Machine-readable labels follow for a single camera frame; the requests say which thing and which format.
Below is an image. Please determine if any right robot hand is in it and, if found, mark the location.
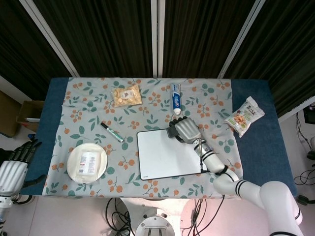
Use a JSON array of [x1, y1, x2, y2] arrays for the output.
[[168, 117, 203, 145]]

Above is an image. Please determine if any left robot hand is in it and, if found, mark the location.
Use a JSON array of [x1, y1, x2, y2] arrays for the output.
[[0, 139, 46, 196]]

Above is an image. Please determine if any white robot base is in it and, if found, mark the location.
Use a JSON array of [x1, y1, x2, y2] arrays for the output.
[[122, 196, 197, 236]]

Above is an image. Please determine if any blue white toothpaste tube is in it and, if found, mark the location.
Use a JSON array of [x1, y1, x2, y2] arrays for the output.
[[170, 82, 183, 116]]

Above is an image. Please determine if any floral tablecloth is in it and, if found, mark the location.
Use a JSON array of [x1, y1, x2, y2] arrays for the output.
[[42, 77, 248, 199]]

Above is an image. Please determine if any white whiteboard with black rim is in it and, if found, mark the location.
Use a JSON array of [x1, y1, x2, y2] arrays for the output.
[[136, 127, 209, 181]]

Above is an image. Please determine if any white green snack bag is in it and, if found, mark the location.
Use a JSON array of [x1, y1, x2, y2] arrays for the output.
[[223, 95, 266, 138]]

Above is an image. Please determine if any white round plate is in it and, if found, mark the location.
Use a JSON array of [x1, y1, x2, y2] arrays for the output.
[[66, 142, 109, 184]]

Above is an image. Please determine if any closed brown cardboard box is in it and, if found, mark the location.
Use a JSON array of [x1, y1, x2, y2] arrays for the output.
[[0, 90, 22, 138]]

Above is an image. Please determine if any open cardboard box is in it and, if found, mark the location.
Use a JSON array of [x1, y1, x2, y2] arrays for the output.
[[16, 100, 45, 131]]

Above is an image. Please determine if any clear bag of yellow chips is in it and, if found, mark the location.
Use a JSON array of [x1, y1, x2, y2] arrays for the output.
[[110, 83, 143, 108]]

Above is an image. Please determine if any blue table cover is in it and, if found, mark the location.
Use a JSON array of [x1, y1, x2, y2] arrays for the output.
[[21, 77, 295, 200]]

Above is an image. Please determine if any green whiteboard marker pen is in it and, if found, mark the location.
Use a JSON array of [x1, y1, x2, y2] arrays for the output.
[[100, 121, 125, 143]]

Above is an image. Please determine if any white wrapped packet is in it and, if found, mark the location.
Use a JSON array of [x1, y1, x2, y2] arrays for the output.
[[77, 150, 102, 176]]

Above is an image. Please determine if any black curtain panel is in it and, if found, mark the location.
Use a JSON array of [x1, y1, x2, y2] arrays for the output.
[[33, 0, 155, 77], [162, 0, 257, 79], [223, 0, 315, 118], [0, 0, 72, 99]]

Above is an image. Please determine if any small black monitor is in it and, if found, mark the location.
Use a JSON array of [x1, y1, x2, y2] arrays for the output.
[[303, 105, 315, 124]]

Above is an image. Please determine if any black cable bundle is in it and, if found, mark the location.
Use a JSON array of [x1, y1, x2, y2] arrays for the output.
[[181, 195, 226, 236], [105, 198, 135, 236]]

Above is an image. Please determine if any white metal frame post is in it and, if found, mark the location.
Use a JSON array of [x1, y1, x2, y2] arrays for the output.
[[151, 0, 165, 78], [19, 0, 80, 77], [218, 0, 266, 79]]

